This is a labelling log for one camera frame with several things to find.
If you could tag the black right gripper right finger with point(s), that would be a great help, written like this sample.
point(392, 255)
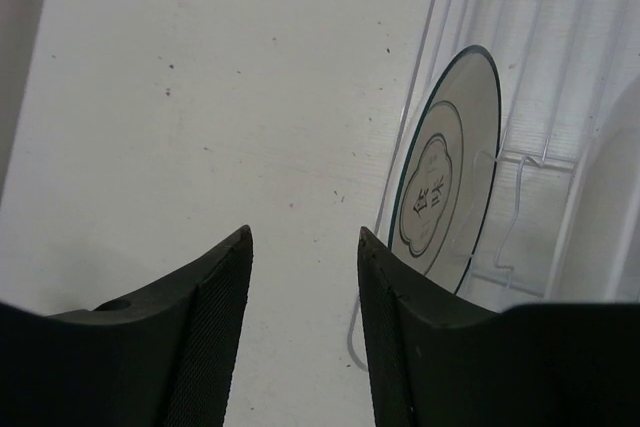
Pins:
point(435, 359)

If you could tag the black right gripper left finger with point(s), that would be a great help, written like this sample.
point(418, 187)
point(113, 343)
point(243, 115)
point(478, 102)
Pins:
point(162, 355)

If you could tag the white plate teal clover design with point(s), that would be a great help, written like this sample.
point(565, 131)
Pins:
point(444, 174)

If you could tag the white plate green red rim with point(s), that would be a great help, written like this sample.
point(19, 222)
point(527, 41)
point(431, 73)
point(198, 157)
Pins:
point(601, 255)

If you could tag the white wire dish rack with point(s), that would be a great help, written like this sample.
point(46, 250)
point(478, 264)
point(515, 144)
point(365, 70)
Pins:
point(562, 65)

